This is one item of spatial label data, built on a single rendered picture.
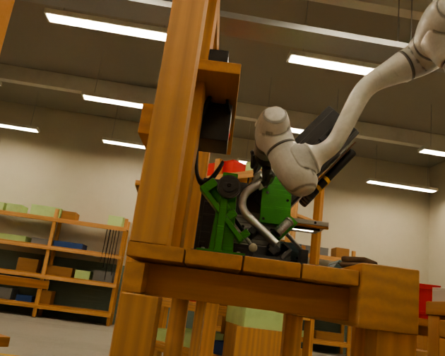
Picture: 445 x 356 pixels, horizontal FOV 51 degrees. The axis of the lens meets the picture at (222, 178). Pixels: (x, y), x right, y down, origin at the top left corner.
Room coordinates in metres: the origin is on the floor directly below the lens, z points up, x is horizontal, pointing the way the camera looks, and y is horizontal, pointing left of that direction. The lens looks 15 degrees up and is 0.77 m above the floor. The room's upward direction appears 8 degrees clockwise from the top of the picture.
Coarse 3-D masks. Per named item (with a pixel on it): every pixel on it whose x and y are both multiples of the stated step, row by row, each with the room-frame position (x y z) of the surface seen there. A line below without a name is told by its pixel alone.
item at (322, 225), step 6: (258, 216) 1.87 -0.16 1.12; (300, 222) 1.87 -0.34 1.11; (306, 222) 1.87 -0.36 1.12; (312, 222) 1.87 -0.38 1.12; (318, 222) 1.87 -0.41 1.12; (324, 222) 1.87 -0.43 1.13; (294, 228) 1.95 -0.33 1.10; (300, 228) 1.94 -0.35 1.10; (306, 228) 1.94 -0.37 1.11; (312, 228) 1.94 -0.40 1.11; (318, 228) 1.88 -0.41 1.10; (324, 228) 1.87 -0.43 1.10
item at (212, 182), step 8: (208, 184) 1.47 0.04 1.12; (216, 184) 1.47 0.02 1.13; (208, 192) 1.47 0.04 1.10; (216, 192) 1.48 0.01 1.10; (208, 200) 1.48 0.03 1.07; (216, 200) 1.49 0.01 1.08; (216, 208) 1.47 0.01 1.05; (232, 216) 1.47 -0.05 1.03; (232, 224) 1.47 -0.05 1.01; (232, 232) 1.47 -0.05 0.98; (240, 232) 1.48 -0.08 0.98; (248, 232) 1.48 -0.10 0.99; (240, 240) 1.47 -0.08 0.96
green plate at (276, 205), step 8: (272, 184) 1.78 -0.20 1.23; (280, 184) 1.78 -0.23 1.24; (264, 192) 1.77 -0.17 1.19; (272, 192) 1.77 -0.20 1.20; (280, 192) 1.77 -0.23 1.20; (288, 192) 1.77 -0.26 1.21; (264, 200) 1.76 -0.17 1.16; (272, 200) 1.76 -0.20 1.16; (280, 200) 1.76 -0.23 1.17; (288, 200) 1.76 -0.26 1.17; (264, 208) 1.75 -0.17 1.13; (272, 208) 1.75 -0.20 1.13; (280, 208) 1.75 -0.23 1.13; (288, 208) 1.75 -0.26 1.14; (264, 216) 1.74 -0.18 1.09; (272, 216) 1.74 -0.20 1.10; (280, 216) 1.74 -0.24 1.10; (272, 224) 1.74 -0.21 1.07
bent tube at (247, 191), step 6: (258, 180) 1.75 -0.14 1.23; (252, 186) 1.74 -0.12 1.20; (258, 186) 1.74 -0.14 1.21; (246, 192) 1.73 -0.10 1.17; (252, 192) 1.75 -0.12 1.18; (240, 198) 1.73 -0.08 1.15; (246, 198) 1.73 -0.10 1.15; (240, 204) 1.72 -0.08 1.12; (246, 204) 1.73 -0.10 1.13; (240, 210) 1.72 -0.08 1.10; (246, 210) 1.71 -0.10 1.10; (246, 216) 1.71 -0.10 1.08; (252, 216) 1.71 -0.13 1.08; (252, 222) 1.70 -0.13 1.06; (258, 222) 1.70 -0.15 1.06; (258, 228) 1.70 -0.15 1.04; (264, 228) 1.69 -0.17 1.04; (264, 234) 1.69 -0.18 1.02; (270, 234) 1.69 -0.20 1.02; (270, 240) 1.68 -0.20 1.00; (276, 240) 1.68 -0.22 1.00
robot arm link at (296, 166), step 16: (384, 64) 1.33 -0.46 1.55; (400, 64) 1.31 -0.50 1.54; (368, 80) 1.34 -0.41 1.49; (384, 80) 1.33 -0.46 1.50; (400, 80) 1.34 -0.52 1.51; (352, 96) 1.35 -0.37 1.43; (368, 96) 1.35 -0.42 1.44; (352, 112) 1.34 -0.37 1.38; (336, 128) 1.35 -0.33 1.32; (352, 128) 1.36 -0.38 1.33; (288, 144) 1.35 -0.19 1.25; (304, 144) 1.35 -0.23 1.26; (320, 144) 1.35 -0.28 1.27; (336, 144) 1.34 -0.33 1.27; (272, 160) 1.38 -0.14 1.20; (288, 160) 1.34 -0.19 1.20; (304, 160) 1.33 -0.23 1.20; (320, 160) 1.35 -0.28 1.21; (288, 176) 1.34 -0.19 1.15; (304, 176) 1.33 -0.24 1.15; (304, 192) 1.36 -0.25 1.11
